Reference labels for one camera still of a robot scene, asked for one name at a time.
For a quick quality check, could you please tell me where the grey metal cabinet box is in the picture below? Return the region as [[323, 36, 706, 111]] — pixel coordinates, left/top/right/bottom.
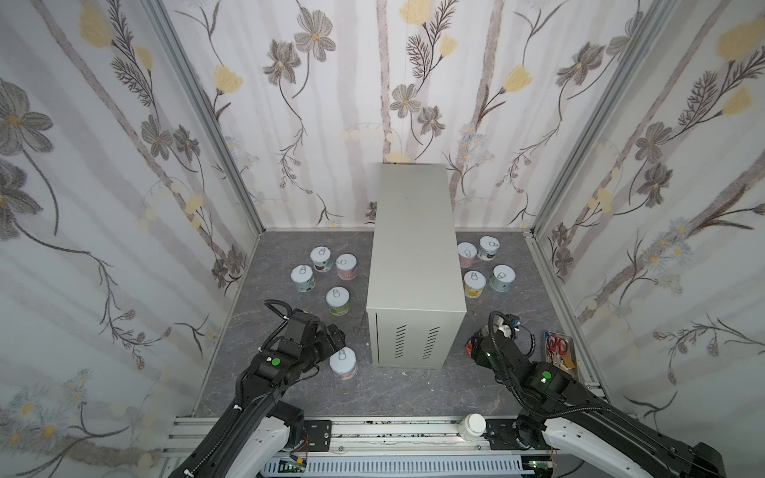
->
[[367, 165, 466, 370]]

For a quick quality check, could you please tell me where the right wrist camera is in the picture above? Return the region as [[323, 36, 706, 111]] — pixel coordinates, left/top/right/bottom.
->
[[492, 317, 521, 340]]

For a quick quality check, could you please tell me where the pink white can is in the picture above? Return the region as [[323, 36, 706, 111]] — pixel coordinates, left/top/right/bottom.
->
[[329, 347, 358, 380]]

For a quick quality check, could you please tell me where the white dark can right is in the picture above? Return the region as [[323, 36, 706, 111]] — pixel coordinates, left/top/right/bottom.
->
[[477, 235, 500, 262]]

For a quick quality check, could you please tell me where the pink can right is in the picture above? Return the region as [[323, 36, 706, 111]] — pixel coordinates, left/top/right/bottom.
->
[[457, 242, 478, 269]]

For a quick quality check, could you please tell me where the teal label can left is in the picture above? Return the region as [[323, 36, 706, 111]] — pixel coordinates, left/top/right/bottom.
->
[[290, 265, 315, 293]]

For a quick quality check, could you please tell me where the green label can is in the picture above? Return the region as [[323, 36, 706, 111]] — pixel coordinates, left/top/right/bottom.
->
[[326, 287, 350, 316]]

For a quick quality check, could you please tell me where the pink label can left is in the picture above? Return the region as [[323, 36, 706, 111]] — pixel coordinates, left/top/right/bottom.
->
[[336, 253, 358, 281]]

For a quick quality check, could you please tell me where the white cable duct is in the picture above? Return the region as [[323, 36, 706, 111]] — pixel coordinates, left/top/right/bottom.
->
[[260, 455, 535, 477]]

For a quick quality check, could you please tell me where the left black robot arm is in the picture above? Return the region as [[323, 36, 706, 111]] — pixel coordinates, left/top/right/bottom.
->
[[171, 299, 346, 477]]

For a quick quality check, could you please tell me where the yellow label can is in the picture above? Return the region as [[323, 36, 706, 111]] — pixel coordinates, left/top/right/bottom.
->
[[463, 270, 487, 299]]

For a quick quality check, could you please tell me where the teal can right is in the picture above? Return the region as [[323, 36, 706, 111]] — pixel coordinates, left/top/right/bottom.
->
[[489, 264, 516, 293]]

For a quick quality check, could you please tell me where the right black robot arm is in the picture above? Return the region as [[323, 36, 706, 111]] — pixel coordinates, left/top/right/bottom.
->
[[466, 311, 726, 477]]

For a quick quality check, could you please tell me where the dark label can left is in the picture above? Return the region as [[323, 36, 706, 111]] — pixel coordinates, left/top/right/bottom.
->
[[310, 245, 333, 273]]

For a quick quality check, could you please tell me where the aluminium rail frame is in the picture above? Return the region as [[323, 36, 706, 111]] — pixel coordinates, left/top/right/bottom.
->
[[157, 414, 665, 478]]

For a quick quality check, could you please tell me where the red handled scissors package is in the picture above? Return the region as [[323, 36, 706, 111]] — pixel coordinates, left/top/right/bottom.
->
[[544, 332, 579, 378]]

